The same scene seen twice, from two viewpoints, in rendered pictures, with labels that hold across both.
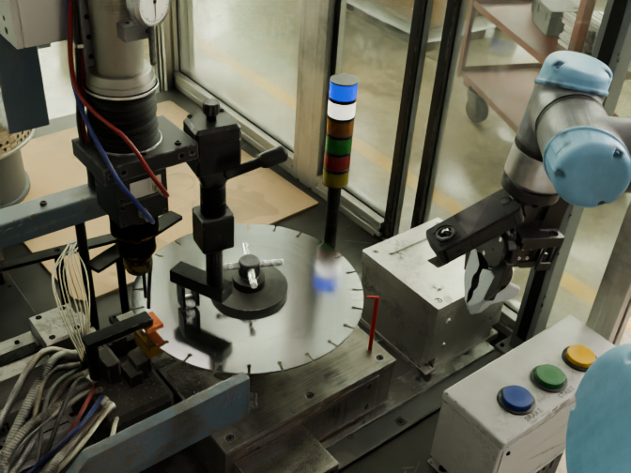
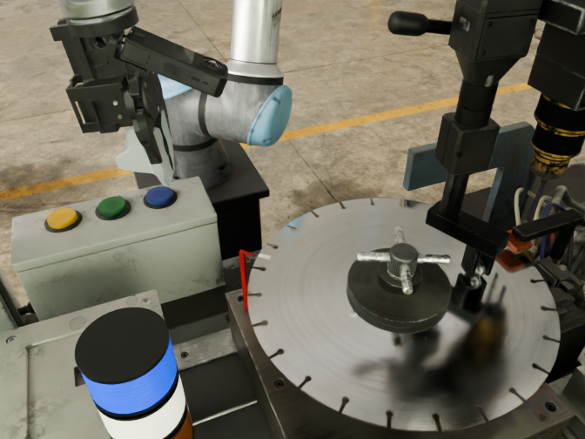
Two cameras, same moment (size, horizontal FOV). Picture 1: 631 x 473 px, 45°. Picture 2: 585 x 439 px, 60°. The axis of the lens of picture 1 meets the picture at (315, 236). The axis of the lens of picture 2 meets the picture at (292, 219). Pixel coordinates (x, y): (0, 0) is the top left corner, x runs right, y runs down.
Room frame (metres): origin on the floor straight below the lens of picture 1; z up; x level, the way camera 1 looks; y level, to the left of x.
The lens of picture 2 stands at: (1.25, 0.10, 1.36)
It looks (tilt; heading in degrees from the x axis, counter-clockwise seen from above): 39 degrees down; 198
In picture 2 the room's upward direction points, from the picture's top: 1 degrees counter-clockwise
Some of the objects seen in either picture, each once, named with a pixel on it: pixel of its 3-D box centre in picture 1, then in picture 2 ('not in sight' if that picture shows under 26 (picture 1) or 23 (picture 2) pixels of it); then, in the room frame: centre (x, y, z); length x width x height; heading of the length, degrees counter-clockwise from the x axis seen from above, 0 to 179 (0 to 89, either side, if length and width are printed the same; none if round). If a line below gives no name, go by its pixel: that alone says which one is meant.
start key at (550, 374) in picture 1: (548, 378); (113, 209); (0.77, -0.34, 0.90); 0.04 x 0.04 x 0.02
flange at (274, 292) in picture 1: (249, 282); (399, 280); (0.85, 0.09, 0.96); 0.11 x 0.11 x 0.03
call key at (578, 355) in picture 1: (579, 358); (63, 220); (0.81, -0.39, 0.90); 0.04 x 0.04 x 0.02
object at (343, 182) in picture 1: (335, 174); not in sight; (1.13, -0.03, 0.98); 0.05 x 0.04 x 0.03; 40
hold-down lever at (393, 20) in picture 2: (248, 156); (440, 30); (0.78, 0.08, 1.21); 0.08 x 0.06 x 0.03; 130
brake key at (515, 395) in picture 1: (515, 400); (160, 199); (0.72, -0.29, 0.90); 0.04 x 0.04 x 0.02
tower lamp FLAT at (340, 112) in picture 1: (342, 106); (141, 395); (1.13, -0.03, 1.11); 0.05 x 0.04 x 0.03; 40
